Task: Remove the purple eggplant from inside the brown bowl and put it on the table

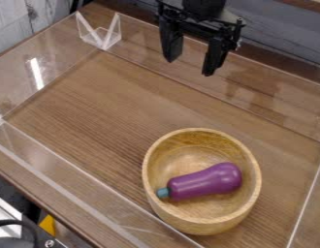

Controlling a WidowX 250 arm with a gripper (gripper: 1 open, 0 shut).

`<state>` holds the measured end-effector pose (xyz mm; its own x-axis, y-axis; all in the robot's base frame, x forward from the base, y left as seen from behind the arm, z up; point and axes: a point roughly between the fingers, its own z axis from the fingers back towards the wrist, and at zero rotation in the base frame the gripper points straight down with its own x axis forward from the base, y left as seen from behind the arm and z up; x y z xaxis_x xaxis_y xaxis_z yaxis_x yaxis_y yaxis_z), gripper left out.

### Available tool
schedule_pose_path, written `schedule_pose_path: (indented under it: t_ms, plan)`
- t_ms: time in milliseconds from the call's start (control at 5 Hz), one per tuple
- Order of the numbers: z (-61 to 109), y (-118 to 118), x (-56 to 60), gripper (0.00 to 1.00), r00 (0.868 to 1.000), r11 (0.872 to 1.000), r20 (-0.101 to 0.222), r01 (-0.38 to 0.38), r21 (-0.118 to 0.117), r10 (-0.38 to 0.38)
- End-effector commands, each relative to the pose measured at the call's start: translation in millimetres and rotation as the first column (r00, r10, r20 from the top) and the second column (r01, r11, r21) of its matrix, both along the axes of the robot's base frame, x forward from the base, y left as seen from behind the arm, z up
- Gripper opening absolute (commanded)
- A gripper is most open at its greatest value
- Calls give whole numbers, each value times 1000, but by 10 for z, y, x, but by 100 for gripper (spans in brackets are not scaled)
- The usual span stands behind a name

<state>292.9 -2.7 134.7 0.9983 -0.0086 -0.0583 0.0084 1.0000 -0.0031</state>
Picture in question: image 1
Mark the clear acrylic corner bracket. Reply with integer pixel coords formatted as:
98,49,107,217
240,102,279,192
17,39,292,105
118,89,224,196
75,13,122,50

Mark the clear acrylic tray wall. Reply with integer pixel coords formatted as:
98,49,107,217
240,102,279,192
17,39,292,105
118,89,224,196
0,5,320,248

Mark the brown wooden bowl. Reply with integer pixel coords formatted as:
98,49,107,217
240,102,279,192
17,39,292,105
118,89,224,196
142,128,261,235

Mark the yellow black equipment base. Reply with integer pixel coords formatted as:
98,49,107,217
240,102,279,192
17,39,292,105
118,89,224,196
0,176,95,248

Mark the black cable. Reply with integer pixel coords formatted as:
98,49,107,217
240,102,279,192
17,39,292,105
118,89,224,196
0,219,40,248

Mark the purple toy eggplant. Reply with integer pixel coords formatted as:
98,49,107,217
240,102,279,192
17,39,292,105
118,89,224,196
157,162,242,201

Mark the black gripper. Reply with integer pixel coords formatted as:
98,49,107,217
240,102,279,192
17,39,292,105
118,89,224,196
157,0,246,77

